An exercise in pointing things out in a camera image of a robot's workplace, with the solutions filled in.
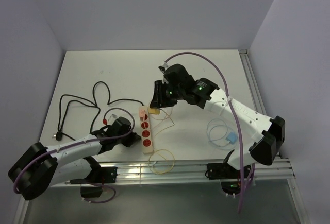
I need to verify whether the yellow charger plug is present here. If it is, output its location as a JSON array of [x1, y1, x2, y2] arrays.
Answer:
[[148, 108, 161, 115]]

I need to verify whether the aluminium front rail frame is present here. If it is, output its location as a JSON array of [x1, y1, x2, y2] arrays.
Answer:
[[25, 158, 296, 186]]

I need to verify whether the black power strip cord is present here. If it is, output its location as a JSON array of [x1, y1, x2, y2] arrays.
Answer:
[[51, 80, 145, 141]]

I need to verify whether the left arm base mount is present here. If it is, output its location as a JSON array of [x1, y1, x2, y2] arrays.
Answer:
[[80, 167, 118, 200]]

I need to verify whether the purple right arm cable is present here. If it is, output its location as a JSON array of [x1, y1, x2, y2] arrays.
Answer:
[[164, 51, 256, 214]]

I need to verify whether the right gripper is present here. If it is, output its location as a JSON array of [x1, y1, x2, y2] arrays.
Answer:
[[150, 80, 185, 108]]

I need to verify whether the pink charger plug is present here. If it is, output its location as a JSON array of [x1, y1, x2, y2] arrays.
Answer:
[[139, 107, 147, 121]]

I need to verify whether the aluminium right side rail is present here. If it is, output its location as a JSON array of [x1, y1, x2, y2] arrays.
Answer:
[[238, 49, 281, 158]]

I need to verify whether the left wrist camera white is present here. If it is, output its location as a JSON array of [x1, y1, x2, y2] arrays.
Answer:
[[103, 114, 118, 125]]

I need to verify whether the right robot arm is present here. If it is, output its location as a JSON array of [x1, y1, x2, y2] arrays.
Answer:
[[150, 64, 285, 178]]

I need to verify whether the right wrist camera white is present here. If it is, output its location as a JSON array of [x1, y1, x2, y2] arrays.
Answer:
[[158, 61, 170, 74]]

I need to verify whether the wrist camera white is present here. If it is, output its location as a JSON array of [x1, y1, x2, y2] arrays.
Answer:
[[158, 61, 170, 74], [103, 114, 118, 125]]

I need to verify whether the beige red power strip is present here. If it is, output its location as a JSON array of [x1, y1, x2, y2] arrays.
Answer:
[[139, 106, 153, 154]]

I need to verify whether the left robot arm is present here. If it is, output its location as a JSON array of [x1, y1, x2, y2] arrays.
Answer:
[[8, 117, 141, 200]]

